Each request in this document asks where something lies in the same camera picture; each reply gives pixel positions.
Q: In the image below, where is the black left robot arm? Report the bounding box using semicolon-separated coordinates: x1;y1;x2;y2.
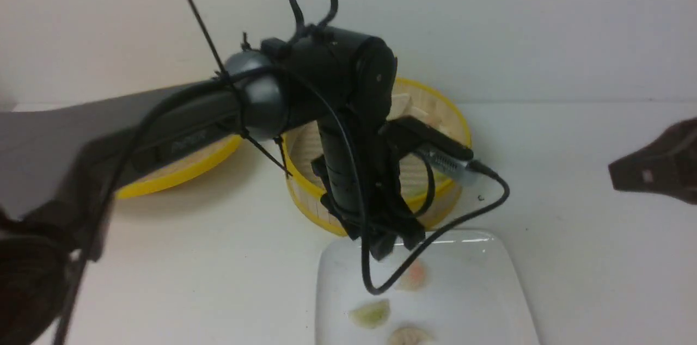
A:
1;27;425;344

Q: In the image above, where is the yellow rimmed bamboo steamer basket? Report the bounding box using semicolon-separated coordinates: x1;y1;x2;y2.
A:
283;78;472;237

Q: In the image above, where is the green dumpling on plate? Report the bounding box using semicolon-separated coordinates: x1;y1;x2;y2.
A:
348;299;391;330

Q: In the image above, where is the white square plate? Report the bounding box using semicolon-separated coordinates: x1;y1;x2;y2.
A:
314;230;540;344

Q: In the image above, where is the black camera cable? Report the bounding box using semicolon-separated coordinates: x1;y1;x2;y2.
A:
272;67;511;295

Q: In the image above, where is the yellow rimmed bamboo steamer lid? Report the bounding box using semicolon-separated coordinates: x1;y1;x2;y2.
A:
115;135;242;199

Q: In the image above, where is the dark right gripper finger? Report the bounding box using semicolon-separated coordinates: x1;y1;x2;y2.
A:
608;119;696;205

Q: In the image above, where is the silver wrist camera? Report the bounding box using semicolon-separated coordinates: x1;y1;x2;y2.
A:
380;116;502;187

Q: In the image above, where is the beige dumpling on plate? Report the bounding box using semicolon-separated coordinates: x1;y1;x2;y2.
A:
386;325;434;345

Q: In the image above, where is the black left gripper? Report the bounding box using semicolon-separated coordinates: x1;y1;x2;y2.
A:
311;116;425;261

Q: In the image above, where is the pink dumpling on plate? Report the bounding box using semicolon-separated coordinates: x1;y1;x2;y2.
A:
396;259;427;292

